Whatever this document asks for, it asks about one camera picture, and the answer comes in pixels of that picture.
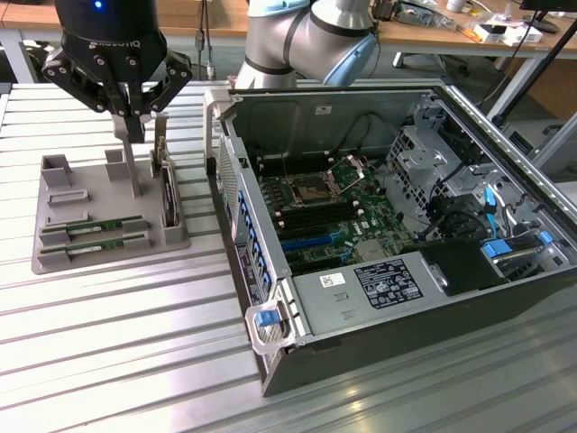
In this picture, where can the green RAM stick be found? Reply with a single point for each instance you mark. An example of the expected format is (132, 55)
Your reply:
(103, 224)
(94, 247)

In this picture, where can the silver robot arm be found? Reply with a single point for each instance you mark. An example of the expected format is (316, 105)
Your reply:
(270, 45)

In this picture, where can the black tripod pole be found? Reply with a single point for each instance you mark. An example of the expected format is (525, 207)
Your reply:
(538, 70)

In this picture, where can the black monitor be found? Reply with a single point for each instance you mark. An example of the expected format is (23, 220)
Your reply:
(545, 24)

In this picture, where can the grey parts rack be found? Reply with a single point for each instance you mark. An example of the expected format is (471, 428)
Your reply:
(176, 236)

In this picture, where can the socket locking lever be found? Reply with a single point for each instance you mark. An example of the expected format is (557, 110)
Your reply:
(286, 169)

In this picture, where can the CPU socket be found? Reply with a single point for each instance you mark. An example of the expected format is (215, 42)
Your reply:
(311, 194)

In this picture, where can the metal disk bay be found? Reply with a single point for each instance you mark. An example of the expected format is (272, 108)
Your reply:
(523, 264)

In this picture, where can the wooden desk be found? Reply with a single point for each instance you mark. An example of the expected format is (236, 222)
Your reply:
(27, 15)
(428, 34)

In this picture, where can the blue expansion slot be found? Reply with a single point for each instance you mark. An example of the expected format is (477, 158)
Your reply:
(306, 243)

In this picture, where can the perforated metal drive cage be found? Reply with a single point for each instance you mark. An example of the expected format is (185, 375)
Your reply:
(419, 158)

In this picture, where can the graphics card with metal bracket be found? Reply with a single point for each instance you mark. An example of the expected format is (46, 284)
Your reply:
(167, 194)

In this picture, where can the blue drive bay latch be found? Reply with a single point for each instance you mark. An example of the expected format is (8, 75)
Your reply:
(496, 249)

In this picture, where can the grey power supply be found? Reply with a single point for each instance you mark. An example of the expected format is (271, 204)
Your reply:
(324, 306)

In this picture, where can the long black expansion slot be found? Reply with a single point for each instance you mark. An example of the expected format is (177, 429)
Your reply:
(304, 233)
(315, 263)

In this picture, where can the open PC case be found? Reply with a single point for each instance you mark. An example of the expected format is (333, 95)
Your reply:
(451, 329)

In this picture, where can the metal socket cover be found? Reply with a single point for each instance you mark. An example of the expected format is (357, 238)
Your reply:
(353, 159)

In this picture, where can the green motherboard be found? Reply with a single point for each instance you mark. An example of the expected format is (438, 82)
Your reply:
(369, 212)

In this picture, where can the cardboard box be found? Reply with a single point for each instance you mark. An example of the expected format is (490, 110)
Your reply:
(180, 13)

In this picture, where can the grey computer case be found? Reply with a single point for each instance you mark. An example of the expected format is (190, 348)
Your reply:
(561, 153)

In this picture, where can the silver chipset heatsink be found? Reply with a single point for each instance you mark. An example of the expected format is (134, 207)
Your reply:
(369, 250)

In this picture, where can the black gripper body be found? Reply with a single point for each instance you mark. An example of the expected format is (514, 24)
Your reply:
(112, 27)

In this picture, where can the brown wooden panel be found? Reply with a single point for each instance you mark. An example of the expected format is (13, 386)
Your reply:
(559, 85)

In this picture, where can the white box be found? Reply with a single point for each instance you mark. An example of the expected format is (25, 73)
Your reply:
(523, 37)

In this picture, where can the blue case release latch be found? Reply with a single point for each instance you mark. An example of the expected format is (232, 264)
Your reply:
(265, 318)

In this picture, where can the white cup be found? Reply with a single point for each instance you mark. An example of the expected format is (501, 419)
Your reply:
(456, 5)

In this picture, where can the small blue drive latch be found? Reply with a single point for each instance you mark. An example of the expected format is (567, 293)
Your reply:
(545, 237)

